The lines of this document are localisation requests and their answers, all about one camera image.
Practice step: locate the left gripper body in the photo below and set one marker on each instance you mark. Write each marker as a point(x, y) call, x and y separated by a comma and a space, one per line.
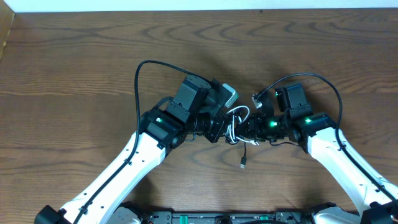
point(216, 129)

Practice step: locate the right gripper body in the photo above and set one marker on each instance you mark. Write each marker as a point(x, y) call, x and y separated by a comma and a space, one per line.
point(249, 127)

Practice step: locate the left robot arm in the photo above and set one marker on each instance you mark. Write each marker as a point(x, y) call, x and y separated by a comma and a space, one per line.
point(195, 109)

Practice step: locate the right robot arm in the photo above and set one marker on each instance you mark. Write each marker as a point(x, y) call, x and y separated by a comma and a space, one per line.
point(374, 197)

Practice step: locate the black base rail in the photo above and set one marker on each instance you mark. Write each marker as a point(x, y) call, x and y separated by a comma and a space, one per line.
point(128, 213)

